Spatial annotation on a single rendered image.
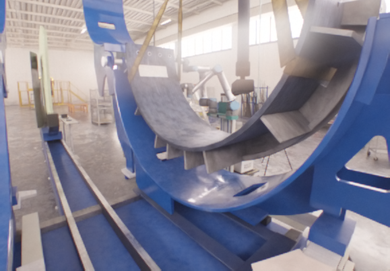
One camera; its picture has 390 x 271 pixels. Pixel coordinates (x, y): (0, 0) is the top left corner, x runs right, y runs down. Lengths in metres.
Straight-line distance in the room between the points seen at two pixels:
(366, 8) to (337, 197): 1.04
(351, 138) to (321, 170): 0.26
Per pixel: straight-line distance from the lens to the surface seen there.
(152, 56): 2.67
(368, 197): 1.41
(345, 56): 1.43
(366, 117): 1.31
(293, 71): 1.00
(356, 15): 1.40
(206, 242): 1.78
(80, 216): 2.39
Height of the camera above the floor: 1.85
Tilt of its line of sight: 10 degrees down
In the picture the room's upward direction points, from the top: straight up
